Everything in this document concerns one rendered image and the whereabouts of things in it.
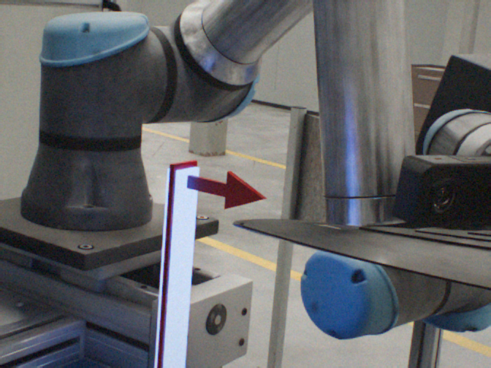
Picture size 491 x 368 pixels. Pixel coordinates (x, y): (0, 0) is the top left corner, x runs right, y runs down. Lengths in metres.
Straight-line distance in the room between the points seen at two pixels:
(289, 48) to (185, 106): 9.92
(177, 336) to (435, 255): 0.22
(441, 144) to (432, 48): 10.32
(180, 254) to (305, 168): 2.30
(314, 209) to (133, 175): 1.85
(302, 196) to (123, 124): 1.95
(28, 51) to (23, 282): 1.43
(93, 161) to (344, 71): 0.37
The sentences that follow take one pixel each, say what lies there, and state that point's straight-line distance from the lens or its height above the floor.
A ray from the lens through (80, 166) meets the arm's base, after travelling 0.93.
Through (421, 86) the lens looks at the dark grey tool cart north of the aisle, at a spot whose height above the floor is 0.73.
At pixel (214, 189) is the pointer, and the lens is 0.53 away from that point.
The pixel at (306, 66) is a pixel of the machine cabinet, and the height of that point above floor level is 0.59.
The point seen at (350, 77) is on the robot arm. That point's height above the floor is 1.24.
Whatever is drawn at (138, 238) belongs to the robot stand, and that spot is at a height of 1.04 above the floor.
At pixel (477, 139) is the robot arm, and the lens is 0.70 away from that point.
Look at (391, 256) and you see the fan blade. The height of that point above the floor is 1.19.
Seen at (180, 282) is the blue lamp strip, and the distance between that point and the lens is 0.56.
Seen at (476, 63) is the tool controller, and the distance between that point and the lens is 1.05.
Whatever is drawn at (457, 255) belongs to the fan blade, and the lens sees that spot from 0.42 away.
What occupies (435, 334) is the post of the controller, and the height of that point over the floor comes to 0.93.
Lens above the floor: 1.29
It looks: 12 degrees down
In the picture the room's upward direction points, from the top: 5 degrees clockwise
